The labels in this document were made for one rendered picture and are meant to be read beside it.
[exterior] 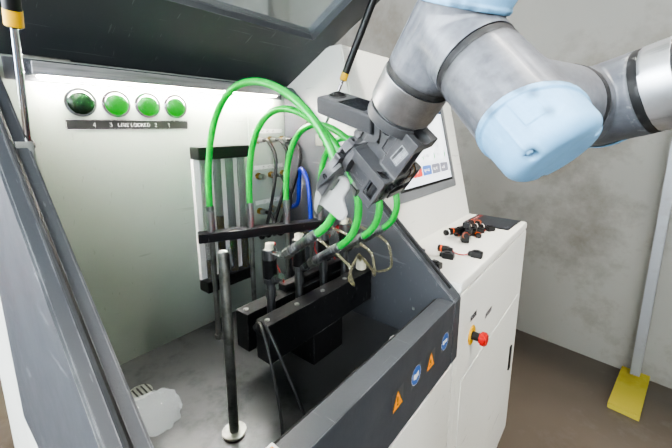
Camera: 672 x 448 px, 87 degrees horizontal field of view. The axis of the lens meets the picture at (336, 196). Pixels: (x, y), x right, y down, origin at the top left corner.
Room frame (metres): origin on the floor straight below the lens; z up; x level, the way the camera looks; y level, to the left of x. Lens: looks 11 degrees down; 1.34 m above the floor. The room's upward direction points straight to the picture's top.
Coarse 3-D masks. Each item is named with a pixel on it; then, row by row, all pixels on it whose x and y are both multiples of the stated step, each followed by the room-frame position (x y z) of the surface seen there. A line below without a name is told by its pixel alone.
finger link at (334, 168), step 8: (344, 152) 0.46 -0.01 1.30; (336, 160) 0.46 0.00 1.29; (328, 168) 0.46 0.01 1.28; (336, 168) 0.46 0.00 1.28; (320, 176) 0.47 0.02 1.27; (328, 176) 0.46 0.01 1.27; (336, 176) 0.47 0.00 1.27; (320, 184) 0.48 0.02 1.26; (328, 184) 0.48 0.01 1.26; (320, 192) 0.49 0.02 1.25
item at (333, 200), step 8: (344, 176) 0.48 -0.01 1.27; (336, 184) 0.49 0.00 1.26; (344, 184) 0.47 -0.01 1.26; (328, 192) 0.49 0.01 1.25; (336, 192) 0.48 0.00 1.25; (344, 192) 0.47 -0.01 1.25; (320, 200) 0.50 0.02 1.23; (328, 200) 0.49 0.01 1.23; (336, 200) 0.48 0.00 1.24; (344, 200) 0.48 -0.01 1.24; (320, 208) 0.52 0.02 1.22; (328, 208) 0.49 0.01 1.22; (336, 208) 0.48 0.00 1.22; (344, 208) 0.48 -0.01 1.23; (336, 216) 0.48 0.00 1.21; (344, 216) 0.48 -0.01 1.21
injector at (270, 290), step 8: (264, 248) 0.66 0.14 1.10; (264, 256) 0.65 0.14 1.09; (272, 256) 0.65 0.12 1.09; (264, 264) 0.65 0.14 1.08; (272, 264) 0.65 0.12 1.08; (264, 272) 0.65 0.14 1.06; (272, 272) 0.65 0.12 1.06; (264, 280) 0.65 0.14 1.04; (272, 280) 0.64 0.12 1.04; (280, 280) 0.64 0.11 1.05; (272, 288) 0.65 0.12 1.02; (272, 296) 0.65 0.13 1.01; (272, 304) 0.65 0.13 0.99
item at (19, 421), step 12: (0, 300) 0.59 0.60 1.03; (0, 312) 0.61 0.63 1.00; (0, 324) 0.63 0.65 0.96; (0, 336) 0.65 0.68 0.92; (0, 348) 0.68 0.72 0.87; (0, 360) 0.71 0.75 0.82; (12, 360) 0.59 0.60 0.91; (0, 372) 0.74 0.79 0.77; (12, 372) 0.61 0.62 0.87; (12, 384) 0.63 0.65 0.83; (12, 396) 0.65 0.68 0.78; (12, 408) 0.68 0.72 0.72; (12, 420) 0.71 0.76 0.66; (24, 420) 0.59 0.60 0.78; (12, 432) 0.75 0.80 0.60; (24, 432) 0.61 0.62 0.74; (24, 444) 0.63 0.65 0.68
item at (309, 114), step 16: (240, 80) 0.69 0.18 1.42; (256, 80) 0.66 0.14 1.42; (224, 96) 0.72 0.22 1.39; (288, 96) 0.61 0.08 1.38; (304, 112) 0.58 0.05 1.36; (320, 128) 0.56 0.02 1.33; (208, 144) 0.76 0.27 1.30; (208, 160) 0.77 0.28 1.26; (208, 176) 0.77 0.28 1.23; (208, 192) 0.78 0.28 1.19; (208, 208) 0.77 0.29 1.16
